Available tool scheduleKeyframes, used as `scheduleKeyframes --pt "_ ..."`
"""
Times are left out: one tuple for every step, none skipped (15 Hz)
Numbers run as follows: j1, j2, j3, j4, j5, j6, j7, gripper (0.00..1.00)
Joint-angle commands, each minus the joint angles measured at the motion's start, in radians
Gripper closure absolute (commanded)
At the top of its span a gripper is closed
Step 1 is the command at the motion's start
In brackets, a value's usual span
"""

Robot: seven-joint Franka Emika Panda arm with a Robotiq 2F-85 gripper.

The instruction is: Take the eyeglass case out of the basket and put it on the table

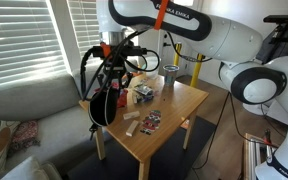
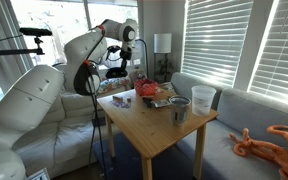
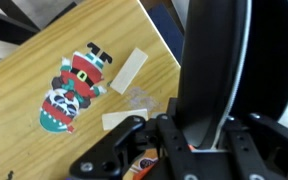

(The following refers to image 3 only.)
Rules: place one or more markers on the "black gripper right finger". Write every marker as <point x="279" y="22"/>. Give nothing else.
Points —
<point x="267" y="150"/>

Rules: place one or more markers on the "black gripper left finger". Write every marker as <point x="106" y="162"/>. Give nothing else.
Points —
<point x="117" y="143"/>

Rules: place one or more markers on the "plain wooden block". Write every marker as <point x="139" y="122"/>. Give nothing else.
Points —
<point x="120" y="119"/>
<point x="129" y="70"/>

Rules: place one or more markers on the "orange cartoon sticker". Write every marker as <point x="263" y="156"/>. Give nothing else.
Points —
<point x="144" y="165"/>

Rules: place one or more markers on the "wooden square table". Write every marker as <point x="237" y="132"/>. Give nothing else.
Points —
<point x="24" y="100"/>

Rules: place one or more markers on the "dark floor rug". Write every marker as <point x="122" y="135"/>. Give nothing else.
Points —
<point x="165" y="30"/>

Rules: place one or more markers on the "black metal frame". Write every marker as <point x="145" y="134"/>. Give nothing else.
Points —
<point x="0" y="26"/>

